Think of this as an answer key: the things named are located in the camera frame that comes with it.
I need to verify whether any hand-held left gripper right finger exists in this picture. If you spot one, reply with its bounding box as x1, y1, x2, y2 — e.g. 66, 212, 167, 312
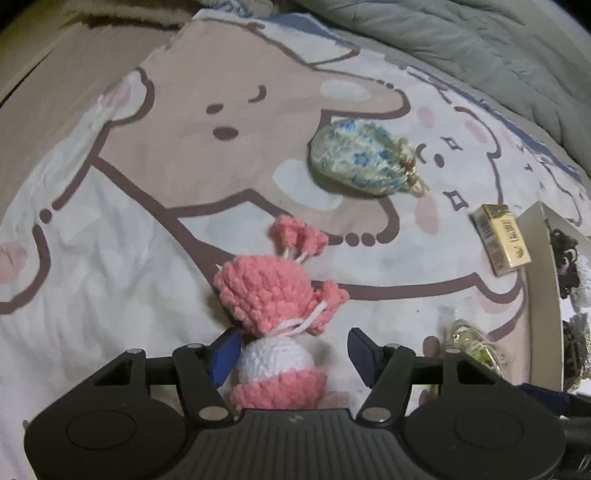
346, 327, 502, 424

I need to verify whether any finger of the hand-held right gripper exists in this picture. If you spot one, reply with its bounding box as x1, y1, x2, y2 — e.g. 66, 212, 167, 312
516, 382, 574, 417

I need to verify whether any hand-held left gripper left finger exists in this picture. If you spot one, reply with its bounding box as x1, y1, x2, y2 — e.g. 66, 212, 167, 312
90, 329, 244, 426

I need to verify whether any silver grey rope tassel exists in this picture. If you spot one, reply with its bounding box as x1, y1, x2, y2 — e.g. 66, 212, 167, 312
562, 312, 591, 391

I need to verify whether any pink crochet doll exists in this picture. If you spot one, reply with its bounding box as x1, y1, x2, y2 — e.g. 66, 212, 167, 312
213, 214, 350, 412

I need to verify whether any clear bag with green contents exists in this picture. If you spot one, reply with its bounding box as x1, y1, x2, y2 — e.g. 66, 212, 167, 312
436, 306, 509, 376

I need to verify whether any grey lace scrunchie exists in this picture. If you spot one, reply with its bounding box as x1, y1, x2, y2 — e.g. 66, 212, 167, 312
570, 289, 591, 319

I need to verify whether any dark crochet scrunchie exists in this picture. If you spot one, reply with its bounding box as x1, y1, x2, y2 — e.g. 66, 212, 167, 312
549, 228, 591, 302

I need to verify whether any white cardboard box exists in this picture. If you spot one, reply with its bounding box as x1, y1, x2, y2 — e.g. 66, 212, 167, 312
516, 200, 591, 394

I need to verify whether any small yellow box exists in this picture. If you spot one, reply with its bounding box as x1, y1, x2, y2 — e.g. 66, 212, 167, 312
469, 202, 532, 278

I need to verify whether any bear print blanket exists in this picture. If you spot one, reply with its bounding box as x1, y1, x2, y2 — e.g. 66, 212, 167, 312
0, 9, 591, 480

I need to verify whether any floral fabric pouch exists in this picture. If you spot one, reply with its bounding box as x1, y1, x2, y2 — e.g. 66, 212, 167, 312
308, 117, 430, 199

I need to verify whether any grey duvet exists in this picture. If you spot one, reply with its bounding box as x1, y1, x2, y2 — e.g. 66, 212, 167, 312
294, 0, 591, 177

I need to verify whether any beige fleece blanket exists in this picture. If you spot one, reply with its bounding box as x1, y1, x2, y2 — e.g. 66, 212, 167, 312
64, 0, 274, 29

